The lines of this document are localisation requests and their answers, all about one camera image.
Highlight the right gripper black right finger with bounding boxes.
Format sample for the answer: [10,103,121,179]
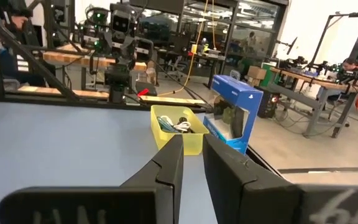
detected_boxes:
[202,133,358,224]

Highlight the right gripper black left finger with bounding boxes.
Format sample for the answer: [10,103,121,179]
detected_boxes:
[0,134,185,224]

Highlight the teal pen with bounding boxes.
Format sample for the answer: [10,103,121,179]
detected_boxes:
[156,116,176,134]

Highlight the white USB-C cable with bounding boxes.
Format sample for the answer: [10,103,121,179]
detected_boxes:
[160,114,193,134]

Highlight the black office chair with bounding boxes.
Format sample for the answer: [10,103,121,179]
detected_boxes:
[165,55,188,82]

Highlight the wooden workbench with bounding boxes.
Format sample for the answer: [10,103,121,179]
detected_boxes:
[42,42,150,72]

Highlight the yellow plastic bin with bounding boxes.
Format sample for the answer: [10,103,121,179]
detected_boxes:
[150,105,210,156]

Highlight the black computer tower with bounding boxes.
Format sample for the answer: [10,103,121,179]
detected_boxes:
[257,86,277,119]

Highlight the blue game controller box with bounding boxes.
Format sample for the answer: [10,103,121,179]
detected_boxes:
[202,74,264,156]

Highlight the person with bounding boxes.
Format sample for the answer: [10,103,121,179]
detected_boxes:
[246,30,258,49]
[0,0,48,88]
[342,57,358,74]

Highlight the blue-grey table mat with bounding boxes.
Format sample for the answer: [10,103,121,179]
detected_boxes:
[0,101,281,224]

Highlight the cardboard box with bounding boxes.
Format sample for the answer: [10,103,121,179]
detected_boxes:
[246,65,267,81]

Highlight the green bin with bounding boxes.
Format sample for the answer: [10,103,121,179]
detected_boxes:
[261,62,278,88]

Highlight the wooden table with grey legs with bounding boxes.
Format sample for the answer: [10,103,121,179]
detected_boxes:
[270,67,358,139]

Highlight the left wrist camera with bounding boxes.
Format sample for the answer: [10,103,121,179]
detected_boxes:
[109,10,134,35]

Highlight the yellow hanging cable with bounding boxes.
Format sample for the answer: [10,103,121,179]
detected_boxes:
[157,0,216,96]

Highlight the black aluminium table frame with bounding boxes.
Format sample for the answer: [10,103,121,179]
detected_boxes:
[0,0,281,177]

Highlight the black background station frame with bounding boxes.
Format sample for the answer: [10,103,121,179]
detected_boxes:
[309,11,358,68]

